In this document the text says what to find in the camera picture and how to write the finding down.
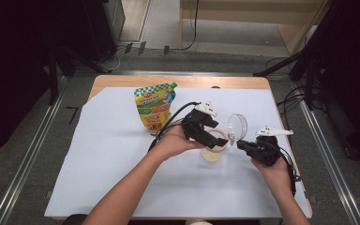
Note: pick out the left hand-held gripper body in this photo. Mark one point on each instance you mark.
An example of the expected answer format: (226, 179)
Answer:
(193, 125)

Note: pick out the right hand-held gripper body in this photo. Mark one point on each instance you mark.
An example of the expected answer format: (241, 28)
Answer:
(267, 151)

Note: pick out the clear glass jar with lid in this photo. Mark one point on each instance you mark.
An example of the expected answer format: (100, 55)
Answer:
(212, 154)

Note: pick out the yellow green spouted pouch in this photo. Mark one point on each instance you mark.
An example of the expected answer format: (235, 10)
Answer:
(153, 106)

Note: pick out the person's right hand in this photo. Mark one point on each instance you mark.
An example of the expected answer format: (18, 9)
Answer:
(276, 178)

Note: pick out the person's left hand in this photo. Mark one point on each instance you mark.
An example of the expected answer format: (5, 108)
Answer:
(172, 143)

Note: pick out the black table grommet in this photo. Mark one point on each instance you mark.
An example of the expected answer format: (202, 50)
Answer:
(215, 87)

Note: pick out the black metal stand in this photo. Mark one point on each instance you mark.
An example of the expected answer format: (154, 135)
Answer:
(309, 84)

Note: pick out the black floor plug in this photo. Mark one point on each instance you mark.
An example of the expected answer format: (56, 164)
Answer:
(141, 47)
(166, 50)
(128, 48)

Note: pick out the white round object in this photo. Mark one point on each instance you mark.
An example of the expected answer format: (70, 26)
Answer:
(198, 223)

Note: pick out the white table mat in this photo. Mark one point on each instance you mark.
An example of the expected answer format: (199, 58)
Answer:
(90, 156)

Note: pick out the light wooden shelf unit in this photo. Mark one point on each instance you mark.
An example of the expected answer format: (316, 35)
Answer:
(247, 17)

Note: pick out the dark curtain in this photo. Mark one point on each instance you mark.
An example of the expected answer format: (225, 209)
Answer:
(12, 62)
(356, 62)

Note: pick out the black cabinet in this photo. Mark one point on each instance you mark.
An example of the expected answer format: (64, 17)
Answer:
(106, 28)

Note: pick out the black tripod stand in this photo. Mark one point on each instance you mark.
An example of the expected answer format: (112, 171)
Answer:
(53, 78)

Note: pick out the metal floor rail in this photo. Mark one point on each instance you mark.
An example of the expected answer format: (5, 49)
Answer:
(334, 175)
(28, 162)
(231, 73)

